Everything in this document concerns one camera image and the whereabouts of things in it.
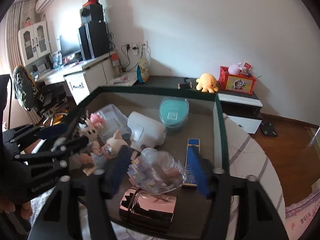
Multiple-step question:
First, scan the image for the blue snack bag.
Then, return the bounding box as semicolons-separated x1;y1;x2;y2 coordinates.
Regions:
137;57;150;83

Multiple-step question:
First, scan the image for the black speaker tower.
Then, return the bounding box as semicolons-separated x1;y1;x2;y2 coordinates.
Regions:
78;22;110;60

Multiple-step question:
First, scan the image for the teal round container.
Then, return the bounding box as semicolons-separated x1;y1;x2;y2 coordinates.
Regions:
159;98;189;134

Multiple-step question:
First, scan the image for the rose gold box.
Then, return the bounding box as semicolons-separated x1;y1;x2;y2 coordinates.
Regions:
119;187;177;231

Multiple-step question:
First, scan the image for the blue gold slim box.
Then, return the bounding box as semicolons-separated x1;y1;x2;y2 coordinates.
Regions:
182;138;200;187

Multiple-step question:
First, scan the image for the pink white block figure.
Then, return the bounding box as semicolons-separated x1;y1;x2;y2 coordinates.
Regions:
79;113;105;141

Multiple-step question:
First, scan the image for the beige curtain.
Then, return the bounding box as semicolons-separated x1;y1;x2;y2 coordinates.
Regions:
4;0;48;120

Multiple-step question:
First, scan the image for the white plastic adapter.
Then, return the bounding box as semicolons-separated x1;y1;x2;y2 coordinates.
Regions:
127;112;167;152

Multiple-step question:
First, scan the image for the yellow plush octopus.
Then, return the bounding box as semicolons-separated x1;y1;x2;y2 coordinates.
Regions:
196;73;219;93

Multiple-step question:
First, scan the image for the black office chair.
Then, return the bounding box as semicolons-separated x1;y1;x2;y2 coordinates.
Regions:
12;65;67;120

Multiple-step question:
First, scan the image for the clear plastic case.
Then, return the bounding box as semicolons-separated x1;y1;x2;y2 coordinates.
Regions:
92;104;131;142

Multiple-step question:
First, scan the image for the white glass door cabinet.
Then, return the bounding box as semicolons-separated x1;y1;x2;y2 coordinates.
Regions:
18;21;51;66

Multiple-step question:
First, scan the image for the pink pig doll figure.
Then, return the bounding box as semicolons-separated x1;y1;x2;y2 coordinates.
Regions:
69;129;128;176

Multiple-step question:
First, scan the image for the clear plastic bottle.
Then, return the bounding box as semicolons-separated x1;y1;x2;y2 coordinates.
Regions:
134;148;186;194

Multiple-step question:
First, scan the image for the black white low cabinet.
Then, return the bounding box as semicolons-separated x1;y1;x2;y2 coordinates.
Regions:
142;76;263;134

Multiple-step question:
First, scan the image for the black computer monitor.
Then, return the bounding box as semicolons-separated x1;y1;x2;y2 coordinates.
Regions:
60;34;82;65

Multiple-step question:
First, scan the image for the black box on speaker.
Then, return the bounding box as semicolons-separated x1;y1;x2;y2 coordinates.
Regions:
80;0;104;25

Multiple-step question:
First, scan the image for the striped white tablecloth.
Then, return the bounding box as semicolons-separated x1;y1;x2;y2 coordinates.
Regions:
29;113;285;239

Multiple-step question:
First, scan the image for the wall power socket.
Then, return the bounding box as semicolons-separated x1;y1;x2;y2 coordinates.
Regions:
121;41;149;55

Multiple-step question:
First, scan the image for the red toy box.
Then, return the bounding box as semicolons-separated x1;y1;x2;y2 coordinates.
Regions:
219;62;257;95

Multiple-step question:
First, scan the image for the orange capped bottle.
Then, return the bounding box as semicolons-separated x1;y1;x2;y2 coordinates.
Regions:
110;51;121;76

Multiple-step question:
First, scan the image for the pink green storage box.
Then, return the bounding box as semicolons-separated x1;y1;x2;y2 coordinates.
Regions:
65;86;231;239

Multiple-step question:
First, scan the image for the person left hand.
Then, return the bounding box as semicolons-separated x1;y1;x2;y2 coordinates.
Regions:
0;196;33;219

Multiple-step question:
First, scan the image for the white desk with drawers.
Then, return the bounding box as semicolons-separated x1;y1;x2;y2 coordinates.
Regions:
37;51;117;105

